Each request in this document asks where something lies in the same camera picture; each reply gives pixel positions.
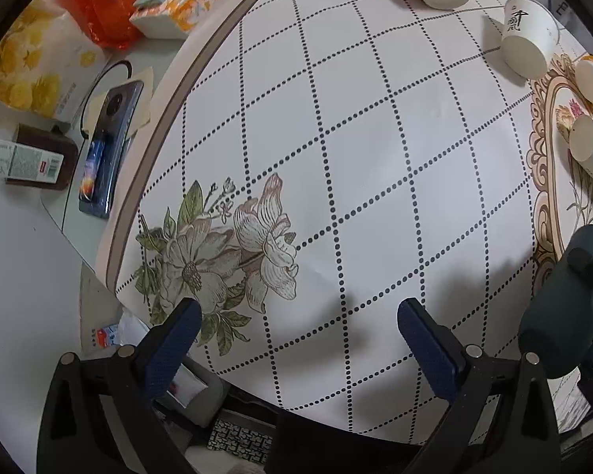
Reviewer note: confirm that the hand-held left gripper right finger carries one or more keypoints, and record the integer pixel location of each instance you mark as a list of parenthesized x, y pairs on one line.
[(425, 345)]

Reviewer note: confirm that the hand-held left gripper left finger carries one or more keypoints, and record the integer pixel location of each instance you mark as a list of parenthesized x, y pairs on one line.
[(174, 343)]

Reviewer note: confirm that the white paper cup black print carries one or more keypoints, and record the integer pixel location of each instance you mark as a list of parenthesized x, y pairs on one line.
[(526, 39)]

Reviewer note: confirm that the crumpled white paper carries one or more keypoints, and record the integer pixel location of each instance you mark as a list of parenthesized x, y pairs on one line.
[(133, 326)]

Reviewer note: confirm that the grey bin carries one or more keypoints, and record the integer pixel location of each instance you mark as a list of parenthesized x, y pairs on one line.
[(205, 395)]

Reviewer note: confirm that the small red blue packet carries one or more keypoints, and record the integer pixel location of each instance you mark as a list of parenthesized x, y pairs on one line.
[(106, 335)]

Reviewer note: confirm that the black white patterned mat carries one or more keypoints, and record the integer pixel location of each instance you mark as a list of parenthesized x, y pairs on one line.
[(237, 439)]

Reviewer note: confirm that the floral printed tablecloth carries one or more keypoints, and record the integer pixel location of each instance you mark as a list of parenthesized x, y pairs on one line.
[(356, 158)]

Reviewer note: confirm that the blue smartphone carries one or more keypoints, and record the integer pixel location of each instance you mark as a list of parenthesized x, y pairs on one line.
[(106, 153)]

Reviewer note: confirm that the white green carton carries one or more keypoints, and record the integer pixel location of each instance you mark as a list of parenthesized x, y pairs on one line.
[(22, 160)]

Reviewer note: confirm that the brown case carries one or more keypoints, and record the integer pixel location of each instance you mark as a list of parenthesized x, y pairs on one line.
[(44, 138)]

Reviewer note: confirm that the yellow flower print bag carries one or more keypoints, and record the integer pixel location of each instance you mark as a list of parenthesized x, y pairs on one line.
[(34, 59)]

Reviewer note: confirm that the orange floral tissue pack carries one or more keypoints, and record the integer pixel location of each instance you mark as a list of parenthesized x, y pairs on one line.
[(178, 17)]

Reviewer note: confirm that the red plastic bag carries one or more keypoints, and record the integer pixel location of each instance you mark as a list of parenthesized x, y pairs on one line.
[(104, 5)]

